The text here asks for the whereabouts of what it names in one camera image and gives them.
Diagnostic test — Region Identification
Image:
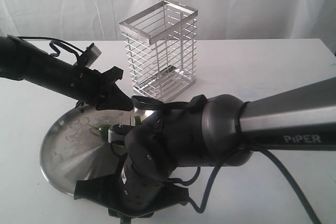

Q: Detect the white backdrop curtain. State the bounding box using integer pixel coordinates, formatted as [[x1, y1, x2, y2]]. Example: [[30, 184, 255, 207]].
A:
[[1, 0, 335, 47]]

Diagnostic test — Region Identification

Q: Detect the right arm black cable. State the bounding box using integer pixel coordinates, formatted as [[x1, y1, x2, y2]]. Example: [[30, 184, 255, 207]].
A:
[[167, 150, 323, 224]]

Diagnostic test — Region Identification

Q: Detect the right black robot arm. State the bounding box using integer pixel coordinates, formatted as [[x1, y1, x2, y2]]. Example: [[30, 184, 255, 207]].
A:
[[74, 78, 335, 219]]

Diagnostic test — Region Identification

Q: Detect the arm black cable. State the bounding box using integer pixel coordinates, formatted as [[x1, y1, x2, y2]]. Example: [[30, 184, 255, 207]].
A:
[[167, 150, 323, 224], [15, 36, 85, 58]]

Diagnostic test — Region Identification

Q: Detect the chrome wire utensil rack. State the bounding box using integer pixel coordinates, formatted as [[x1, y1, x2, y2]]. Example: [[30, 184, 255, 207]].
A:
[[119, 0, 198, 102]]

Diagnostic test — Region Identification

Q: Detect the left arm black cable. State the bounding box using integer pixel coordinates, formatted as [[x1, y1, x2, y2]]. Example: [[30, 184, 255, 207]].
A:
[[15, 36, 85, 58]]

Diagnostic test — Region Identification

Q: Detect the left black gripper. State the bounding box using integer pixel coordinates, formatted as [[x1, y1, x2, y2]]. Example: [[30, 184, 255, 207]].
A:
[[67, 64, 132, 111]]

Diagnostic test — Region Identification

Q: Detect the dark green zucchini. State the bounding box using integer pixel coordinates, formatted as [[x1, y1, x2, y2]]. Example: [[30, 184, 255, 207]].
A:
[[89, 115, 142, 138]]

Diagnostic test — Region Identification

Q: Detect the round stainless steel plate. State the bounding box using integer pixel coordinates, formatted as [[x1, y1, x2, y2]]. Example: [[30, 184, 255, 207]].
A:
[[40, 106, 152, 196]]

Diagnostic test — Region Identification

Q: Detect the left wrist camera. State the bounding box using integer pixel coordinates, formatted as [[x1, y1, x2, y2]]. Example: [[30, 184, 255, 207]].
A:
[[74, 43, 102, 68]]

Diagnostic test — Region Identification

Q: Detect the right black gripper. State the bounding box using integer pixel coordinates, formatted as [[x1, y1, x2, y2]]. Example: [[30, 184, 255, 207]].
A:
[[73, 155, 189, 216]]

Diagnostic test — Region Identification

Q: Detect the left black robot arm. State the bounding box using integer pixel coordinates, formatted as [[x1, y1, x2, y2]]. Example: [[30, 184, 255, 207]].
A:
[[1, 35, 133, 111]]

